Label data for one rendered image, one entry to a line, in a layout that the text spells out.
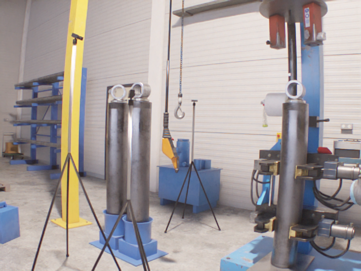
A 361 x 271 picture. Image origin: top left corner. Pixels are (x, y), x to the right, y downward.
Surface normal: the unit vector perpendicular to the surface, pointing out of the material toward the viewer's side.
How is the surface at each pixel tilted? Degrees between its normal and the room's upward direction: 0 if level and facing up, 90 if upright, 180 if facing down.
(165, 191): 90
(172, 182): 90
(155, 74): 90
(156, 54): 90
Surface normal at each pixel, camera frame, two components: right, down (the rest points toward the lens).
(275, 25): -0.88, -0.01
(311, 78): -0.65, 0.00
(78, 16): 0.76, 0.04
